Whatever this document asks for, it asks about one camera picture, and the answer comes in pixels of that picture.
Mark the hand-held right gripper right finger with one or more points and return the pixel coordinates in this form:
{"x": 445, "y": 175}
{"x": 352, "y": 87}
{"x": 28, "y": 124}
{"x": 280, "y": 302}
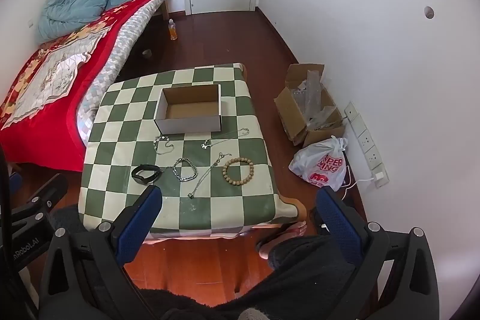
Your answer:
{"x": 337, "y": 222}

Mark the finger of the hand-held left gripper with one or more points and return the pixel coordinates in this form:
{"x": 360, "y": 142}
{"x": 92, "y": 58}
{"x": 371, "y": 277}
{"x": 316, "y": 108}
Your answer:
{"x": 48, "y": 194}
{"x": 15, "y": 182}

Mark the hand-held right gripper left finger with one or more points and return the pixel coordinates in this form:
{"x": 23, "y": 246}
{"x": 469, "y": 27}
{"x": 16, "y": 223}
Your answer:
{"x": 138, "y": 220}

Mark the black wristband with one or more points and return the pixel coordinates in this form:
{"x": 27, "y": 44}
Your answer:
{"x": 141, "y": 179}

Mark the white cardboard box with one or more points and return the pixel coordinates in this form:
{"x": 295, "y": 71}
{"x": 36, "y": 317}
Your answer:
{"x": 187, "y": 125}

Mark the person's right foot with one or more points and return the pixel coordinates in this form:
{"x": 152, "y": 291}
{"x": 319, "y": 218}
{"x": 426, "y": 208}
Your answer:
{"x": 292, "y": 232}

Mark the white charger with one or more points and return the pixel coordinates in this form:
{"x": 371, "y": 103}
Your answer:
{"x": 378, "y": 176}

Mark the white printed plastic bag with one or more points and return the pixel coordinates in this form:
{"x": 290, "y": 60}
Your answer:
{"x": 318, "y": 162}

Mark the green checkered tablecloth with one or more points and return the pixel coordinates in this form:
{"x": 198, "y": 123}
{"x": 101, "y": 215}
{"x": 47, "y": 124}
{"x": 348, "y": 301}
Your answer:
{"x": 120, "y": 155}

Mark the bed with red blanket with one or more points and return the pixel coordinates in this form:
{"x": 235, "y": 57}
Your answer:
{"x": 45, "y": 110}

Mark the brown cardboard box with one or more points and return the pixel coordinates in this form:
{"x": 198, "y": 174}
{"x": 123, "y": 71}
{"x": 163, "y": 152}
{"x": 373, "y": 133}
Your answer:
{"x": 288, "y": 113}

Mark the clear bubble wrap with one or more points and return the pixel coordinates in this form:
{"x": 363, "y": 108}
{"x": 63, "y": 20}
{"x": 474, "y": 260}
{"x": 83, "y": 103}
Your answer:
{"x": 314, "y": 91}

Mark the small cup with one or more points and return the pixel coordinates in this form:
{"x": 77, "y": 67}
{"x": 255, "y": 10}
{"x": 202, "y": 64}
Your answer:
{"x": 146, "y": 53}

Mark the blue quilt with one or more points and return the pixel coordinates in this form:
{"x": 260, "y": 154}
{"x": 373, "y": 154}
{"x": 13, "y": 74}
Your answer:
{"x": 75, "y": 5}

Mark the orange drink bottle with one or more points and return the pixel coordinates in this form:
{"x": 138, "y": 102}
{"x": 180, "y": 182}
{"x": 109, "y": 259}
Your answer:
{"x": 172, "y": 32}

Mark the wooden bed leg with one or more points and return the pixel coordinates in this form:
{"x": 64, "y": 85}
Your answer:
{"x": 165, "y": 9}

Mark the row of wall sockets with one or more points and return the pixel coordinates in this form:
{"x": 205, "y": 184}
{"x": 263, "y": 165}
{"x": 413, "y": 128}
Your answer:
{"x": 365, "y": 140}

